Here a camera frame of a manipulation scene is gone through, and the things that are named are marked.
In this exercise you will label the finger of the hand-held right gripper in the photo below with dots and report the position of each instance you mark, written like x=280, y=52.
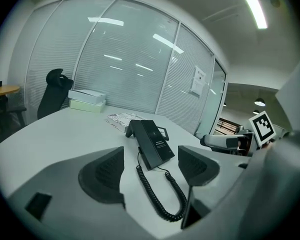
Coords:
x=215, y=141

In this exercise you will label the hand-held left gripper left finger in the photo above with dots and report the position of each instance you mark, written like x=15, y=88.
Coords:
x=102, y=176

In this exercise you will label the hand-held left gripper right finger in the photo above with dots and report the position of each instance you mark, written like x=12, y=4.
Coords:
x=195, y=166

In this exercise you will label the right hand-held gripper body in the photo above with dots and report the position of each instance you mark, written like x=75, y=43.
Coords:
x=262, y=129

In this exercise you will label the white rectangular table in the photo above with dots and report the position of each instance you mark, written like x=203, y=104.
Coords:
x=65, y=139

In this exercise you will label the black high-back office chair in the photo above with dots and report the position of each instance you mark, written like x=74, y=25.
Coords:
x=52, y=96

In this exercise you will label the black low office chair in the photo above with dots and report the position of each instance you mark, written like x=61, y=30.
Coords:
x=5, y=114

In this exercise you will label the black pendant lamp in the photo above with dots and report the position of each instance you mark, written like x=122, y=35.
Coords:
x=260, y=102

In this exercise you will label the book with printed cover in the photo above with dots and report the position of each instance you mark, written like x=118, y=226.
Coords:
x=117, y=120

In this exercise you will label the white paper notices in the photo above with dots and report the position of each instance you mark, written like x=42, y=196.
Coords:
x=197, y=82

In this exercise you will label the pale green flat box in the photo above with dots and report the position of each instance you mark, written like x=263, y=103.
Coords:
x=86, y=107

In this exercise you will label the white flat box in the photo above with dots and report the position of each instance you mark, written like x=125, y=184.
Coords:
x=86, y=95

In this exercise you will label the long ceiling light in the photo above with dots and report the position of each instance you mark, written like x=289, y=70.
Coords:
x=256, y=6

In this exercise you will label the round wooden table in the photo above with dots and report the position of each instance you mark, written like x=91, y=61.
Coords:
x=5, y=90

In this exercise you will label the black picture frame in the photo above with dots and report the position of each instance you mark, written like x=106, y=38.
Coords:
x=164, y=132

